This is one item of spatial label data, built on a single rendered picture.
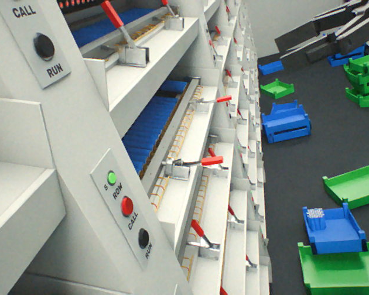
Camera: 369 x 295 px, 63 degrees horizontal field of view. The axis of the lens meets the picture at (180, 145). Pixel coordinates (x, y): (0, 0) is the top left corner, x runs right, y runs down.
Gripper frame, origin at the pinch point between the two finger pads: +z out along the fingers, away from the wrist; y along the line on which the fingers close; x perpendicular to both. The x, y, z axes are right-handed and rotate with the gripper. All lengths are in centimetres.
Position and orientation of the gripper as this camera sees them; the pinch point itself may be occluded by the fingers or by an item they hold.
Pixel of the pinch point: (286, 52)
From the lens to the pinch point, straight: 57.2
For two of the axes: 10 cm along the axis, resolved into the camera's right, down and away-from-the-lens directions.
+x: -5.0, -7.9, -3.6
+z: -8.4, 3.5, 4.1
